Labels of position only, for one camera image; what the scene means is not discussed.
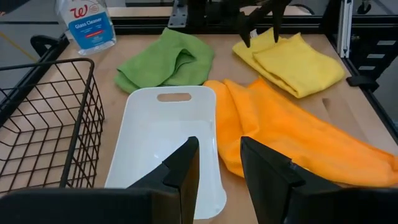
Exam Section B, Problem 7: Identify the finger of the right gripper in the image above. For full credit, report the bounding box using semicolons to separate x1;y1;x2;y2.
238;0;276;49
272;0;293;44

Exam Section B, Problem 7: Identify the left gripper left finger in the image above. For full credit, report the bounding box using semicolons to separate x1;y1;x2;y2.
127;136;200;224

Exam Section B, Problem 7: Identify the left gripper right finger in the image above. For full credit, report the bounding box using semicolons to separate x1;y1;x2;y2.
240;136;341;224

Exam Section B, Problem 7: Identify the orange microfiber towel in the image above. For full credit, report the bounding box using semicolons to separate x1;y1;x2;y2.
203;77;398;188

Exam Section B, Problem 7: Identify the yellow microfiber towel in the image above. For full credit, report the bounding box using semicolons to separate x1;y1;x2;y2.
232;27;346;99

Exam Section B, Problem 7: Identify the green microfiber towel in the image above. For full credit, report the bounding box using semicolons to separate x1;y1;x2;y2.
114;27;215;95

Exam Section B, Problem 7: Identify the white plastic bin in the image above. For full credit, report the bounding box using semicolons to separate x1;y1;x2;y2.
104;85;228;220

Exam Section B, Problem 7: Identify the black table clamp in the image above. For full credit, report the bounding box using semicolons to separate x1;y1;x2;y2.
30;35;62;58
346;75;380;91

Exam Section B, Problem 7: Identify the glass cleaner spray bottle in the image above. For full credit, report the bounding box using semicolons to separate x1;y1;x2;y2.
55;0;118;56

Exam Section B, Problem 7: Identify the silver aluminium post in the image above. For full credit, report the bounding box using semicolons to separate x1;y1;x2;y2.
337;0;354;59

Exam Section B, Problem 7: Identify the silver corner bracket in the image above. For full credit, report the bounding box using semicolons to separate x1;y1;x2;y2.
167;0;189;29

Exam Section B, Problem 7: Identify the black wire basket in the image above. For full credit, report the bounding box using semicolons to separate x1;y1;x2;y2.
0;58;106;195

